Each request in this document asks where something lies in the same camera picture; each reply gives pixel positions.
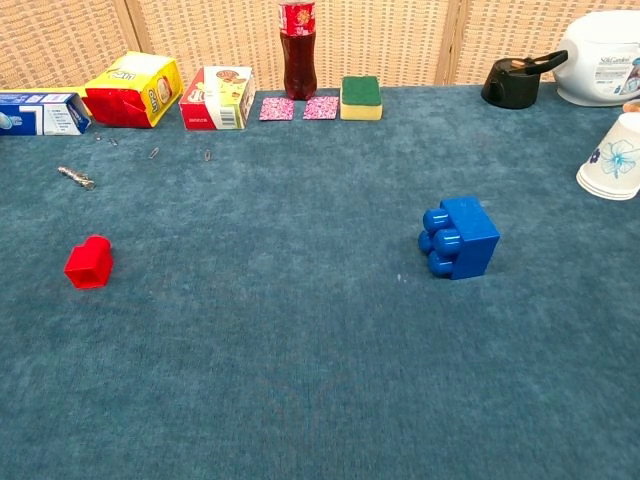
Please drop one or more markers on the white paper cup blue flower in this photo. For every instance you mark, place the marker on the white paper cup blue flower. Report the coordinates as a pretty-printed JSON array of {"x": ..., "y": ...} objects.
[{"x": 612, "y": 160}]

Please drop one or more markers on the orange lidded jelly cup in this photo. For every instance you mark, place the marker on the orange lidded jelly cup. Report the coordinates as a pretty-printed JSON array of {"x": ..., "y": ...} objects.
[{"x": 634, "y": 106}]

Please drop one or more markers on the pink patterned square coaster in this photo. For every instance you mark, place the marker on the pink patterned square coaster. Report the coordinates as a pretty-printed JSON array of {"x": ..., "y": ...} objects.
[
  {"x": 277, "y": 109},
  {"x": 321, "y": 108}
]

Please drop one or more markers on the green and yellow sponge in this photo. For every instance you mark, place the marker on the green and yellow sponge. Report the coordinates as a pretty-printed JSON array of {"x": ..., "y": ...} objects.
[{"x": 361, "y": 100}]

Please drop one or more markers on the yellow and red snack box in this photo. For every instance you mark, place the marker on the yellow and red snack box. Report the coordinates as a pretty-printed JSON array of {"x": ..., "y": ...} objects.
[{"x": 130, "y": 90}]

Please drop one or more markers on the red building block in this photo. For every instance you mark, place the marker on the red building block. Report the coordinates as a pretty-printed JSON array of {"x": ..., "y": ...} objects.
[{"x": 87, "y": 262}]

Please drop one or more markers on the blue and white toothpaste box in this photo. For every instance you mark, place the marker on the blue and white toothpaste box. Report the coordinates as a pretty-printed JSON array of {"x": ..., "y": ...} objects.
[{"x": 45, "y": 115}]

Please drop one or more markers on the white rice cooker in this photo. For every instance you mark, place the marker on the white rice cooker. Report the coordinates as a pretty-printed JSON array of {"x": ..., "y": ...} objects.
[{"x": 595, "y": 60}]

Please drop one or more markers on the cola bottle with red label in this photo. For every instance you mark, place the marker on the cola bottle with red label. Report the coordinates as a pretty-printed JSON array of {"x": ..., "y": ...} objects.
[{"x": 298, "y": 65}]

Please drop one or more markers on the red and white biscuit box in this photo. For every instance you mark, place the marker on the red and white biscuit box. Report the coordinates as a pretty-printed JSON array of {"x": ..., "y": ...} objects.
[{"x": 215, "y": 107}]

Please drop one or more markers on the blue building block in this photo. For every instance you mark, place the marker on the blue building block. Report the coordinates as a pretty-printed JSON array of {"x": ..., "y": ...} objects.
[{"x": 475, "y": 240}]

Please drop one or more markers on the black lid cup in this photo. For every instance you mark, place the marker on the black lid cup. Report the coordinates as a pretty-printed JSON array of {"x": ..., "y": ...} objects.
[{"x": 510, "y": 87}]

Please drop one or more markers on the woven folding screen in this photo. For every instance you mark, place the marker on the woven folding screen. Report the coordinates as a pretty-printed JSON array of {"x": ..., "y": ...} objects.
[{"x": 400, "y": 40}]

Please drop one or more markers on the blue carpet tablecloth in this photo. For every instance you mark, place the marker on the blue carpet tablecloth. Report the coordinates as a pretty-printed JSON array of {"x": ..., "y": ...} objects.
[{"x": 250, "y": 350}]

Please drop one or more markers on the silver metal screw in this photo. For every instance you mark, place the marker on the silver metal screw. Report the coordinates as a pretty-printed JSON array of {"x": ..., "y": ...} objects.
[{"x": 76, "y": 178}]

